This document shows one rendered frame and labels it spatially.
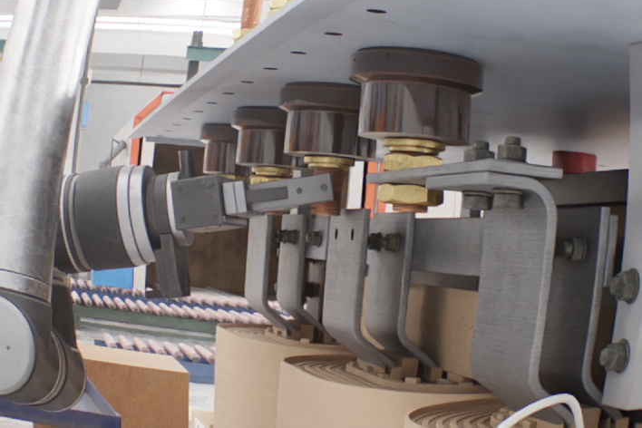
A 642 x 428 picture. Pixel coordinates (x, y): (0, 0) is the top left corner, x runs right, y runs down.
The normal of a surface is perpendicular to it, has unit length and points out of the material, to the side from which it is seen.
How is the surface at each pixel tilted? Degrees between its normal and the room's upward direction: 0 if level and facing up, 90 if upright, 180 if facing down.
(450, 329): 90
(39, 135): 82
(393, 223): 90
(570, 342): 90
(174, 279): 112
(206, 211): 90
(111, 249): 131
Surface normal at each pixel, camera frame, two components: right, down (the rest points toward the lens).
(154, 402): 0.24, -0.02
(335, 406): -0.77, -0.09
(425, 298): -0.97, -0.09
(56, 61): 0.57, -0.13
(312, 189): -0.11, -0.05
